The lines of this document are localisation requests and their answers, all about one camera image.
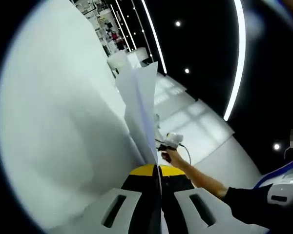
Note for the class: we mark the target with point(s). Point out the person's black shirt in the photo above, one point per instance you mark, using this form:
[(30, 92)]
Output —
[(249, 207)]

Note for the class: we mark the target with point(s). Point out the person's white blue vest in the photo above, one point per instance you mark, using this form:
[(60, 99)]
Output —
[(278, 171)]

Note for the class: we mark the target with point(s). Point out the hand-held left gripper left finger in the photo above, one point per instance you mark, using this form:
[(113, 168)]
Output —
[(127, 212)]

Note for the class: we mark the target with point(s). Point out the wide ceiling light strip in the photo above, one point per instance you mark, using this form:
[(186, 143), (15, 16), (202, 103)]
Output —
[(239, 61)]

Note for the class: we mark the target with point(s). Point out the white chest-worn device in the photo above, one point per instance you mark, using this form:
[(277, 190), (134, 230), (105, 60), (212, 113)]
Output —
[(283, 192)]

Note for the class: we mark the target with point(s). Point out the thin ceiling light strip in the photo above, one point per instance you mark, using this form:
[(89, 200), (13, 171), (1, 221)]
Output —
[(156, 44)]

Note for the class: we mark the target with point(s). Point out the white table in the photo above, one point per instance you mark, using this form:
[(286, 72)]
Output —
[(51, 109)]

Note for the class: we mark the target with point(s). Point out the round ceiling spotlight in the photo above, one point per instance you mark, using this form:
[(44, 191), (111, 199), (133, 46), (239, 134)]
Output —
[(276, 146), (186, 70), (177, 23)]

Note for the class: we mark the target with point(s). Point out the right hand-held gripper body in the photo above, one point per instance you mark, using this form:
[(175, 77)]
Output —
[(175, 139)]

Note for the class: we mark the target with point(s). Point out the white paper sheet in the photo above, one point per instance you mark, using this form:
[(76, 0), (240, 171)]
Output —
[(139, 97)]

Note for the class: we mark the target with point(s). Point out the person's right hand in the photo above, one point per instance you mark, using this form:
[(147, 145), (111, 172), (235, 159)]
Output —
[(173, 157)]

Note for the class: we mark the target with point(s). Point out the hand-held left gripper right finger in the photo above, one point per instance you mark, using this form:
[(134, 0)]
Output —
[(185, 214)]

